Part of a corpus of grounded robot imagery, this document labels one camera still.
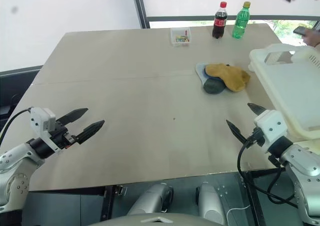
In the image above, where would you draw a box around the yellow cloth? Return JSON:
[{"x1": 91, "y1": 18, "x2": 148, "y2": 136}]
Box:
[{"x1": 205, "y1": 63, "x2": 251, "y2": 93}]

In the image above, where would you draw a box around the bystander's bare hand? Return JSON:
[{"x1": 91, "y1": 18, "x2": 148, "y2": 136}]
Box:
[{"x1": 301, "y1": 29, "x2": 320, "y2": 47}]

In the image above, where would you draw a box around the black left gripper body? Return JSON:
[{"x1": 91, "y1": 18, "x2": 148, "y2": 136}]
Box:
[{"x1": 48, "y1": 121, "x2": 77, "y2": 150}]

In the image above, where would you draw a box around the clear box with coloured pieces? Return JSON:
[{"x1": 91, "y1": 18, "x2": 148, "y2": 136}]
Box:
[{"x1": 170, "y1": 27, "x2": 193, "y2": 47}]

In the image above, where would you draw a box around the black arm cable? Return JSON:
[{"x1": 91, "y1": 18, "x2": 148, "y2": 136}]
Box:
[
  {"x1": 236, "y1": 135, "x2": 300, "y2": 209},
  {"x1": 0, "y1": 107, "x2": 33, "y2": 143}
]

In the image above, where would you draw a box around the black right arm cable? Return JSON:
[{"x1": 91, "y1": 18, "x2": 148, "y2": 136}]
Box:
[{"x1": 236, "y1": 135, "x2": 300, "y2": 209}]

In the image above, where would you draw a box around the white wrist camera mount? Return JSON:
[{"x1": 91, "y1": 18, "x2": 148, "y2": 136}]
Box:
[
  {"x1": 29, "y1": 107, "x2": 63, "y2": 153},
  {"x1": 253, "y1": 109, "x2": 289, "y2": 153}
]

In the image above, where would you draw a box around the white plastic basket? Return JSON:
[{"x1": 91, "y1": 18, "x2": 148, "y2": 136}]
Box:
[{"x1": 247, "y1": 43, "x2": 320, "y2": 151}]

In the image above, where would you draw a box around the dark furniture beside table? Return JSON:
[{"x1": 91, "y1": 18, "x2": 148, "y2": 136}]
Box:
[{"x1": 0, "y1": 65, "x2": 44, "y2": 139}]

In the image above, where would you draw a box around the dark green cloth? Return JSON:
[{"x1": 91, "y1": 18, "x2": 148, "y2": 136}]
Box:
[{"x1": 202, "y1": 78, "x2": 225, "y2": 95}]

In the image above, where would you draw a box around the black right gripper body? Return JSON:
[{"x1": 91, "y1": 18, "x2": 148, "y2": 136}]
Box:
[{"x1": 244, "y1": 127, "x2": 266, "y2": 147}]

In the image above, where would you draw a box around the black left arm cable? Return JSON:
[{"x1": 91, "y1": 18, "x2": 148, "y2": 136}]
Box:
[{"x1": 0, "y1": 107, "x2": 33, "y2": 143}]

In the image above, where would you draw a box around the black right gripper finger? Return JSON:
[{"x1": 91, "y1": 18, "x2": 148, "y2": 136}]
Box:
[
  {"x1": 247, "y1": 102, "x2": 267, "y2": 116},
  {"x1": 225, "y1": 119, "x2": 251, "y2": 146}
]

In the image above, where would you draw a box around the cola bottle red cap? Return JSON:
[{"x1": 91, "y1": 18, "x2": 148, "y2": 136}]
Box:
[{"x1": 211, "y1": 1, "x2": 229, "y2": 40}]

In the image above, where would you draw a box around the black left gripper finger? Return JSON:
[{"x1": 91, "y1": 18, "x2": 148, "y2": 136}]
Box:
[
  {"x1": 74, "y1": 120, "x2": 105, "y2": 145},
  {"x1": 59, "y1": 108, "x2": 89, "y2": 125}
]

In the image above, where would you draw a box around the silver left robot thigh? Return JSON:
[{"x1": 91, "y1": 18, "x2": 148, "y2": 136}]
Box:
[{"x1": 126, "y1": 182, "x2": 175, "y2": 216}]

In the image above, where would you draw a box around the silver robot thigh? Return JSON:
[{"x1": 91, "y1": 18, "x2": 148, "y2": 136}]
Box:
[
  {"x1": 126, "y1": 182, "x2": 175, "y2": 216},
  {"x1": 195, "y1": 182, "x2": 226, "y2": 225}
]

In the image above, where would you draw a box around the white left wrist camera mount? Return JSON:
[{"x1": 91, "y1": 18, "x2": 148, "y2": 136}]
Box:
[{"x1": 29, "y1": 107, "x2": 63, "y2": 153}]

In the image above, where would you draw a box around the silver right robot thigh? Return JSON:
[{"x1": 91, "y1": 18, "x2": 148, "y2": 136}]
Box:
[{"x1": 195, "y1": 182, "x2": 226, "y2": 225}]

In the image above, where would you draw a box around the black smartphone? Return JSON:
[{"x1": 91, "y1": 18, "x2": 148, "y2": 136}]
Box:
[{"x1": 292, "y1": 26, "x2": 309, "y2": 36}]

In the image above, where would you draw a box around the metal table bracket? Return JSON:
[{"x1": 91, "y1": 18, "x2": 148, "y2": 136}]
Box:
[{"x1": 113, "y1": 184, "x2": 129, "y2": 197}]

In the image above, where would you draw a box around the thin white floor cable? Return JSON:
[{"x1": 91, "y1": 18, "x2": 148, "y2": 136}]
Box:
[{"x1": 225, "y1": 205, "x2": 251, "y2": 222}]

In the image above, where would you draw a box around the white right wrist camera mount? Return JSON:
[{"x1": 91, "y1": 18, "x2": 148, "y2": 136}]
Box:
[{"x1": 253, "y1": 109, "x2": 289, "y2": 153}]

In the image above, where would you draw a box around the grey robot torso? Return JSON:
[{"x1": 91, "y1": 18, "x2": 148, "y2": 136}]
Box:
[{"x1": 84, "y1": 212, "x2": 226, "y2": 226}]

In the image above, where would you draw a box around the dark window frame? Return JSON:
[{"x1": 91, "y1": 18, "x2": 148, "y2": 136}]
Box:
[{"x1": 130, "y1": 0, "x2": 320, "y2": 29}]

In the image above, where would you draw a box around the green soda bottle yellow cap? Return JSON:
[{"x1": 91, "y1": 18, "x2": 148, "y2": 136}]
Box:
[{"x1": 231, "y1": 1, "x2": 252, "y2": 40}]

